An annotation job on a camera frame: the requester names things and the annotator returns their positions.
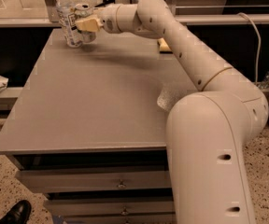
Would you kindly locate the black leather shoe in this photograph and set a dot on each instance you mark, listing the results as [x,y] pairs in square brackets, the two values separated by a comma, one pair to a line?
[18,214]

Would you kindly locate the yellow sponge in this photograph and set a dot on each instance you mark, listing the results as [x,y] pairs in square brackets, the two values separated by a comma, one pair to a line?
[163,47]

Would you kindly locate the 7up soda can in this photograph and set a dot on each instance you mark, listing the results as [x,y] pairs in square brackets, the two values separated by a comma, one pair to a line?
[83,10]

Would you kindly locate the grey drawer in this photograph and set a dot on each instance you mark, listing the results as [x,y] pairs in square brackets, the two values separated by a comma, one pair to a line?
[120,207]
[95,179]
[145,219]

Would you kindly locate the metal window rail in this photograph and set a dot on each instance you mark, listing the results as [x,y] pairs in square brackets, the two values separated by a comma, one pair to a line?
[191,20]

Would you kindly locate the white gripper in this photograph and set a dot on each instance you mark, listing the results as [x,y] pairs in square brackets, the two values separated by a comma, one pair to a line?
[108,20]

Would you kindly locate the bottom grey drawer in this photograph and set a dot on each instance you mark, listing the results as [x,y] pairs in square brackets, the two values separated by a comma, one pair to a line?
[145,219]

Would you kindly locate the grey drawer cabinet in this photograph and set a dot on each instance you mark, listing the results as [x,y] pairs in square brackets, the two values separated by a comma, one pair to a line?
[102,105]

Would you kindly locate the top grey drawer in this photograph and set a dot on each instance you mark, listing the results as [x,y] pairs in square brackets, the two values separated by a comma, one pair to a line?
[95,179]

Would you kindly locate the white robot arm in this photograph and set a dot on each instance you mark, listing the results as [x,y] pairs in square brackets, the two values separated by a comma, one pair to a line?
[206,130]

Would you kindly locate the clear plastic water bottle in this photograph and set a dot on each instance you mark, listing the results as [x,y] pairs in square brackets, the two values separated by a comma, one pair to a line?
[67,19]

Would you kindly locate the middle grey drawer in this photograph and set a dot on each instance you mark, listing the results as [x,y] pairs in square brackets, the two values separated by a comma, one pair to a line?
[120,207]

